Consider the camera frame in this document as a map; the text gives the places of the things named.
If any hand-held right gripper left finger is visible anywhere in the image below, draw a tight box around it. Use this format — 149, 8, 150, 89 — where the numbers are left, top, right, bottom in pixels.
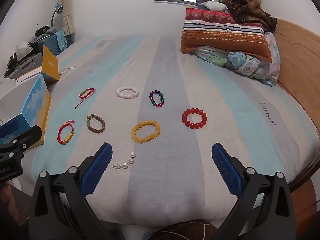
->
28, 142, 113, 240

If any brown wooden bead bracelet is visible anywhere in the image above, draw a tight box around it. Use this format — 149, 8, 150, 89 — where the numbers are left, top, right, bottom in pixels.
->
86, 114, 106, 134

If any yellow cardboard box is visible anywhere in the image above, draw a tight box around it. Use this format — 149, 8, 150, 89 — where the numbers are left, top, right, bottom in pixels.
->
41, 45, 60, 84

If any white cardboard box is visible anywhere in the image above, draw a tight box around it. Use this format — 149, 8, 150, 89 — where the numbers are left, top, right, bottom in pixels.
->
0, 74, 42, 100

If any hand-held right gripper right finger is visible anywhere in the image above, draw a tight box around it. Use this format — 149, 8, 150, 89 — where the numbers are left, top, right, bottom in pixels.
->
211, 142, 297, 240

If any thick red cord bracelet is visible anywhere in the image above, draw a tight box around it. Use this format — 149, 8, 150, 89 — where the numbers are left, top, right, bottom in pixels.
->
57, 120, 75, 146

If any pink bead bracelet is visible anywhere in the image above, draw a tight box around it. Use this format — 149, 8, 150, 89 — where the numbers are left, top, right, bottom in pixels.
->
116, 86, 139, 99

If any black bag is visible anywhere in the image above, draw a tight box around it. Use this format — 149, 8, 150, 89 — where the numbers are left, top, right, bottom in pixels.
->
34, 24, 52, 37

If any grey hard case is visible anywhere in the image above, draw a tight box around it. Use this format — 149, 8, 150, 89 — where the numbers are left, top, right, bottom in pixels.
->
4, 52, 43, 78

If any brown patterned blanket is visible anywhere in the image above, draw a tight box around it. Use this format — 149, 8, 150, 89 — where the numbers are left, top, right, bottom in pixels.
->
220, 0, 278, 33

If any yellow bead bracelet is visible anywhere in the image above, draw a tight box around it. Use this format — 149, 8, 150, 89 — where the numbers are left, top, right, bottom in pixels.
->
131, 120, 161, 143

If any grey pillow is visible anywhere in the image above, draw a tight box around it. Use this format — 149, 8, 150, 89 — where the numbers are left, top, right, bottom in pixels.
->
197, 1, 229, 12

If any blue desk lamp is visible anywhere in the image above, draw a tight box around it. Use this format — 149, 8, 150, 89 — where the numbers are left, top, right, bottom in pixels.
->
51, 3, 63, 28

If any striped orange pillow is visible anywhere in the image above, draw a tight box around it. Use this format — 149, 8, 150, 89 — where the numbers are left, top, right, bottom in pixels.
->
180, 7, 272, 63

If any multicolour glass bead bracelet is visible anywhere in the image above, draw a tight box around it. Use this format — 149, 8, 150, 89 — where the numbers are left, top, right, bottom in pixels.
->
149, 90, 165, 108

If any person's left hand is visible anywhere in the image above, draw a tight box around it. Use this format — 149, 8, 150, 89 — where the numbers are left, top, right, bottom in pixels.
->
0, 181, 19, 222

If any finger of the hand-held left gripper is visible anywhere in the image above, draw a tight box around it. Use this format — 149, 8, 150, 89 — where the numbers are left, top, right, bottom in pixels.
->
9, 125, 42, 153
0, 119, 20, 139

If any white plastic bag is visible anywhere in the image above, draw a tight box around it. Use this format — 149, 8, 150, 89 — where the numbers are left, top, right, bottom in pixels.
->
15, 41, 33, 55

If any pearl bead bracelet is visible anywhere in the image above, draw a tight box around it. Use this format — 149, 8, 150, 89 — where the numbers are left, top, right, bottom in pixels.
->
111, 152, 137, 170

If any red bead bracelet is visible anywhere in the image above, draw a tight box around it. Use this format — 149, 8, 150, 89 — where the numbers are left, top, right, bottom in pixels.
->
181, 108, 208, 130

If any sky print cardboard box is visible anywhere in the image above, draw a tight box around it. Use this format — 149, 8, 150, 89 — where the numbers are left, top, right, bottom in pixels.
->
0, 74, 52, 150

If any striped bed sheet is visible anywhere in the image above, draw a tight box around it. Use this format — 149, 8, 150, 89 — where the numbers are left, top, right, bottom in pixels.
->
19, 35, 320, 228

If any teal suitcase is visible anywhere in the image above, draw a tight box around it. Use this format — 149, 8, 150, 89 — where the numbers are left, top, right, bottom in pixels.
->
37, 30, 68, 57

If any dark patterned cloth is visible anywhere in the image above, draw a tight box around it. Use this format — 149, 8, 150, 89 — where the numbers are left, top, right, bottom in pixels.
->
150, 219, 218, 240

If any thin red cord bracelet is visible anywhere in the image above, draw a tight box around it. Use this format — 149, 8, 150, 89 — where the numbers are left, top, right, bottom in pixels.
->
75, 87, 96, 110

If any floral quilt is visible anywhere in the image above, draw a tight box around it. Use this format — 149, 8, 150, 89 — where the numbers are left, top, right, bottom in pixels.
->
191, 31, 281, 87

